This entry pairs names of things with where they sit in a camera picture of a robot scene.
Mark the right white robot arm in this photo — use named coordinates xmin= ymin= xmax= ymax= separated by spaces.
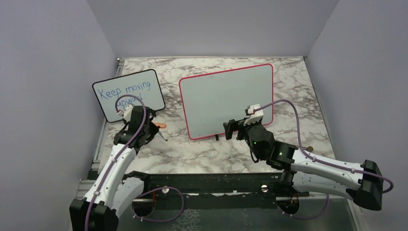
xmin=223 ymin=119 xmax=383 ymax=211

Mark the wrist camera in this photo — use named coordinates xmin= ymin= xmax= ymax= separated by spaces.
xmin=117 ymin=104 xmax=134 ymax=123
xmin=243 ymin=104 xmax=264 ymax=126

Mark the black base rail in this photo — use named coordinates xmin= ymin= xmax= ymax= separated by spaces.
xmin=119 ymin=171 xmax=314 ymax=211

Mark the red framed whiteboard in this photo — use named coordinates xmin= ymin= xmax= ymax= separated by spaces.
xmin=178 ymin=64 xmax=274 ymax=140

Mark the black framed written whiteboard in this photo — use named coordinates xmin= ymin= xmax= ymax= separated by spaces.
xmin=92 ymin=69 xmax=166 ymax=123

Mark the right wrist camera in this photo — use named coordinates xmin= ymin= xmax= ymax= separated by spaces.
xmin=243 ymin=104 xmax=264 ymax=126

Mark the aluminium frame rail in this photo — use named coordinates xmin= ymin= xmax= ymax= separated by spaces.
xmin=75 ymin=180 xmax=95 ymax=200

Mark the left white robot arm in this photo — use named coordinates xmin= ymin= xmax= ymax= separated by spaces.
xmin=69 ymin=104 xmax=159 ymax=231

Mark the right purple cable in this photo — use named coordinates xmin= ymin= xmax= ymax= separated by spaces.
xmin=253 ymin=99 xmax=394 ymax=220

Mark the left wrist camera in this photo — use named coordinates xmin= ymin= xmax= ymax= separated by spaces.
xmin=117 ymin=104 xmax=134 ymax=123

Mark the white marker pen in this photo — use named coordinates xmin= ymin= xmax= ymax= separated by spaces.
xmin=158 ymin=132 xmax=168 ymax=142

